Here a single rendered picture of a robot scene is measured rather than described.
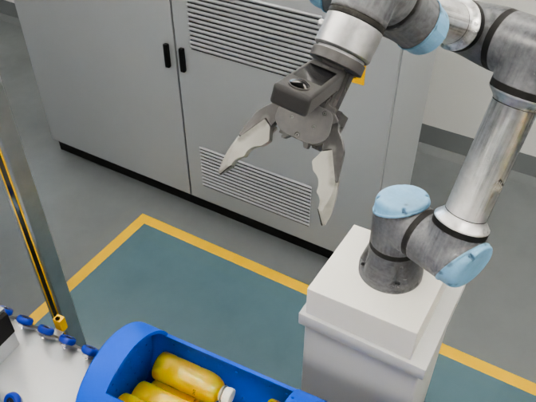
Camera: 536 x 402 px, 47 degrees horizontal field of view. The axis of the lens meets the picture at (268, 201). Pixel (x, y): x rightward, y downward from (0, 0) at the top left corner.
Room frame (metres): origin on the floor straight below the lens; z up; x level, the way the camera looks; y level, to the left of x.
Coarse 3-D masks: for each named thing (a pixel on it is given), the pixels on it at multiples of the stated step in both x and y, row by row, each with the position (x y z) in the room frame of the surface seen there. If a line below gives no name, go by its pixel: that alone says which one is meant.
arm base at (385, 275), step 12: (372, 252) 0.97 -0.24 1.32; (360, 264) 0.99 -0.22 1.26; (372, 264) 0.96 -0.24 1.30; (384, 264) 0.94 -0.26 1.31; (396, 264) 0.94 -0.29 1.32; (408, 264) 0.94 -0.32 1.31; (372, 276) 0.94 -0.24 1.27; (384, 276) 0.93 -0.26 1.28; (396, 276) 0.94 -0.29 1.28; (408, 276) 0.93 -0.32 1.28; (420, 276) 0.95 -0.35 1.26; (372, 288) 0.94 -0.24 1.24; (384, 288) 0.92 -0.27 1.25; (396, 288) 0.92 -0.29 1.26; (408, 288) 0.92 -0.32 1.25
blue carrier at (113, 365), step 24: (120, 336) 0.81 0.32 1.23; (144, 336) 0.81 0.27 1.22; (168, 336) 0.87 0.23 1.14; (96, 360) 0.75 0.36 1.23; (120, 360) 0.74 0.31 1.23; (144, 360) 0.87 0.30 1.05; (192, 360) 0.85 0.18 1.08; (216, 360) 0.82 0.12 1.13; (96, 384) 0.70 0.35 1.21; (120, 384) 0.79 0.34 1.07; (240, 384) 0.79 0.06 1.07; (264, 384) 0.77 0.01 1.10
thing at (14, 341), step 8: (0, 312) 0.99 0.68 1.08; (0, 320) 0.97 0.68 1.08; (8, 320) 0.99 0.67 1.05; (0, 328) 0.96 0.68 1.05; (8, 328) 0.98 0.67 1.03; (0, 336) 0.96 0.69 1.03; (8, 336) 0.97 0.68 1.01; (0, 344) 0.95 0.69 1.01; (8, 344) 0.98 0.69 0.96; (16, 344) 1.00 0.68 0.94; (0, 352) 0.95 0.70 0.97; (8, 352) 0.97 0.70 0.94; (0, 360) 0.95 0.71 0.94
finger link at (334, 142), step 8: (336, 128) 0.61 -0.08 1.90; (336, 136) 0.61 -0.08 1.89; (328, 144) 0.60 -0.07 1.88; (336, 144) 0.60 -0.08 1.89; (344, 144) 0.61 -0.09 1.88; (336, 152) 0.60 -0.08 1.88; (344, 152) 0.60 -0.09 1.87; (336, 160) 0.59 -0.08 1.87; (336, 168) 0.58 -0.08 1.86; (336, 176) 0.58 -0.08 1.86
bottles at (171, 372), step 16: (160, 368) 0.82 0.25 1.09; (176, 368) 0.81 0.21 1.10; (192, 368) 0.81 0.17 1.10; (144, 384) 0.77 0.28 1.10; (160, 384) 0.81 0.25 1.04; (176, 384) 0.79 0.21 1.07; (192, 384) 0.78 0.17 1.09; (208, 384) 0.77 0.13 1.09; (224, 384) 0.79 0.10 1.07; (160, 400) 0.73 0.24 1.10; (176, 400) 0.73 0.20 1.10; (192, 400) 0.77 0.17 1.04; (208, 400) 0.75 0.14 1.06; (224, 400) 0.75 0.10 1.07; (272, 400) 0.73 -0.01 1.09
